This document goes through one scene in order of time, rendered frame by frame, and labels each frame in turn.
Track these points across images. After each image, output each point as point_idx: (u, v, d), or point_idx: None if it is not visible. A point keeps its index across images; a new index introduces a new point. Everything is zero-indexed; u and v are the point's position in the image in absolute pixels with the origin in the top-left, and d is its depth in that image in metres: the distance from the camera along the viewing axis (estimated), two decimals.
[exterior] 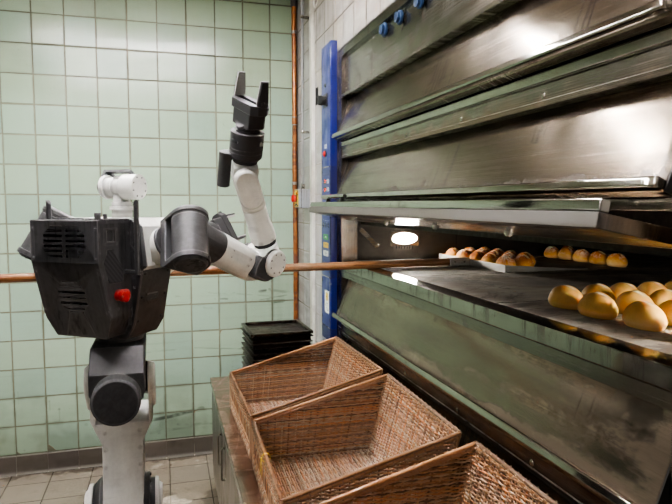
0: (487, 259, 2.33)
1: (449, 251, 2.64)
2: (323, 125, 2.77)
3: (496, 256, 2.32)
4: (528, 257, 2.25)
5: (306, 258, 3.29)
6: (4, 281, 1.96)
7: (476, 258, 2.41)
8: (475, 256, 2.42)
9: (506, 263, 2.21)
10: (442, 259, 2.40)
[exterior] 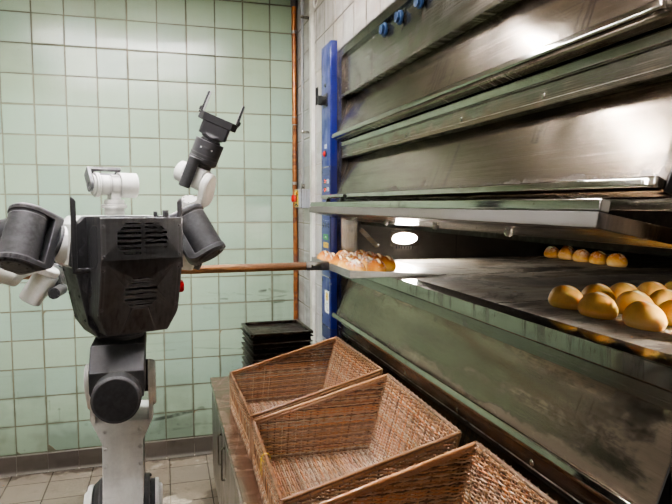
0: (341, 263, 2.16)
1: (319, 254, 2.48)
2: (323, 125, 2.77)
3: (350, 260, 2.16)
4: (380, 261, 2.09)
5: (306, 258, 3.29)
6: None
7: (335, 262, 2.25)
8: (334, 260, 2.26)
9: (353, 268, 2.05)
10: (298, 263, 2.24)
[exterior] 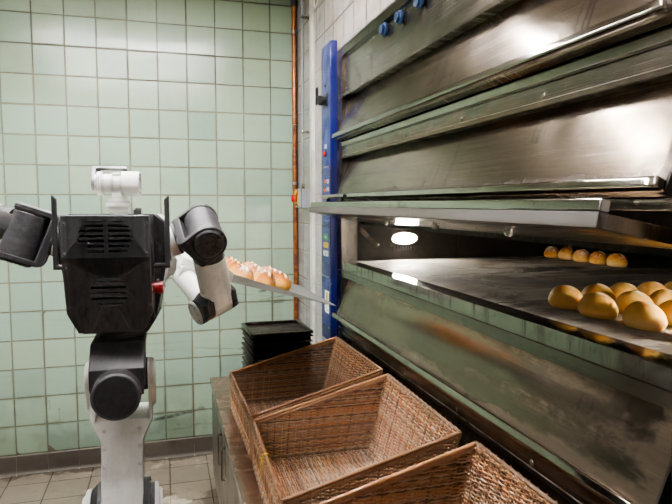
0: (233, 268, 2.06)
1: (225, 259, 2.37)
2: (323, 125, 2.77)
3: None
4: (270, 274, 1.98)
5: (306, 258, 3.29)
6: None
7: (231, 267, 2.15)
8: (231, 265, 2.15)
9: (240, 273, 1.94)
10: None
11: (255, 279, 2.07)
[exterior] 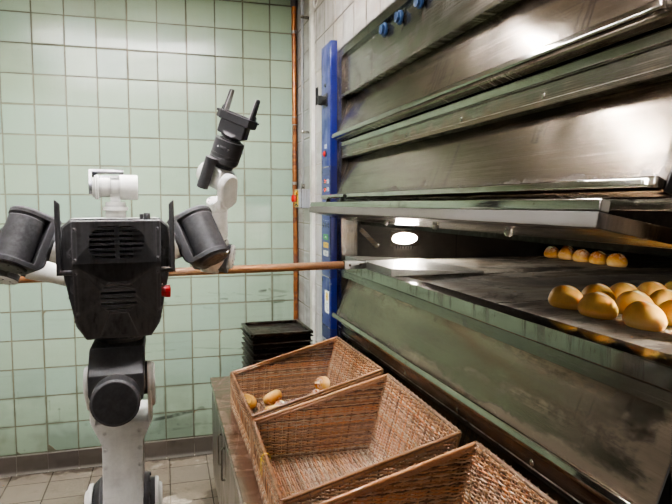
0: None
1: (276, 398, 2.48)
2: (323, 125, 2.77)
3: None
4: None
5: (306, 258, 3.29)
6: None
7: None
8: None
9: None
10: (336, 262, 2.28)
11: None
